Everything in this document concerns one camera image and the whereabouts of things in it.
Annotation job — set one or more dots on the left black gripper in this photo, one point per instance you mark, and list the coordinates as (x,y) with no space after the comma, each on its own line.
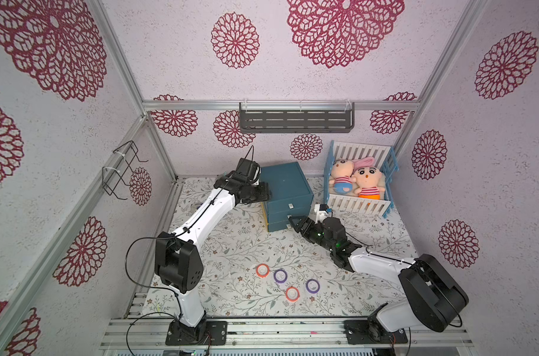
(264,193)

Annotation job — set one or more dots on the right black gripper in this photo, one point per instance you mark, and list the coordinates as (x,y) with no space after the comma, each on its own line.
(307,226)

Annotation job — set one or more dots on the teal three-drawer cabinet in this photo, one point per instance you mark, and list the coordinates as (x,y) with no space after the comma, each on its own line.
(290,195)

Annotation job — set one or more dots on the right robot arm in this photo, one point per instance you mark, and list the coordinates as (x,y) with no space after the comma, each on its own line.
(432,297)

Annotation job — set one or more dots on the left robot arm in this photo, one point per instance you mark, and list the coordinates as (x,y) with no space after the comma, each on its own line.
(178,261)

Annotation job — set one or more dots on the purple tape roll left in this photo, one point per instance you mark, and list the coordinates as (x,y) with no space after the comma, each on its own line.
(280,276)

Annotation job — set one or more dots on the purple tape roll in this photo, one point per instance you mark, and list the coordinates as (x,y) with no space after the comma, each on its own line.
(312,286)
(280,276)

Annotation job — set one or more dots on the red tape roll upper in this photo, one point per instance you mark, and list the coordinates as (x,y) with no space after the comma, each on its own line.
(262,270)

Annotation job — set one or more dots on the red tape roll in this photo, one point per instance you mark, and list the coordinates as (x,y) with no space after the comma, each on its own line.
(292,294)
(262,270)

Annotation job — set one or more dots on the purple tape roll right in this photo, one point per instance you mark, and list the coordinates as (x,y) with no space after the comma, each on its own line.
(312,286)

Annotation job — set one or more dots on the red tape roll lower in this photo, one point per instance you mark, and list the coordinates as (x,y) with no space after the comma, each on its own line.
(292,294)

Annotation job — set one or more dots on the pink plush doll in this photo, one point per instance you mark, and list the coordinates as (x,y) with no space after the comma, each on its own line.
(341,177)

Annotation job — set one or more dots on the black-haired plush doll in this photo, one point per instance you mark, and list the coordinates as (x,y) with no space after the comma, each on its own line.
(366,180)

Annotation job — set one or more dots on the white blue toy crib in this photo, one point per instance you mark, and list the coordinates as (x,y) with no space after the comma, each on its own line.
(385,162)

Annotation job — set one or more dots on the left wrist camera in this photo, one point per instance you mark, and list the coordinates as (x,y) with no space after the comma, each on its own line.
(247,171)

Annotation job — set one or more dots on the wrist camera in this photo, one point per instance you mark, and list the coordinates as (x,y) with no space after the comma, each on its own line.
(247,171)
(322,212)

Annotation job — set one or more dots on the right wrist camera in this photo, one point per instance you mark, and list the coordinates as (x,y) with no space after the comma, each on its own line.
(322,212)

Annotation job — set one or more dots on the grey wall shelf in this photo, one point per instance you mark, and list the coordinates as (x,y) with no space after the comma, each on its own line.
(297,121)

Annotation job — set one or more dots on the black wire wall rack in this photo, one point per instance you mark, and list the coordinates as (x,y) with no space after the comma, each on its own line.
(114,175)

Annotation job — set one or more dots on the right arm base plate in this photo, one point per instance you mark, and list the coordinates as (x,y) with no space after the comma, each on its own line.
(360,332)

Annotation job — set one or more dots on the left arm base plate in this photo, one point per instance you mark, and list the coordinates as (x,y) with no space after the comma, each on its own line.
(207,333)

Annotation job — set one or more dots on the aluminium rail frame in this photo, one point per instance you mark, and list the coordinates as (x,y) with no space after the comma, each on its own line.
(280,336)

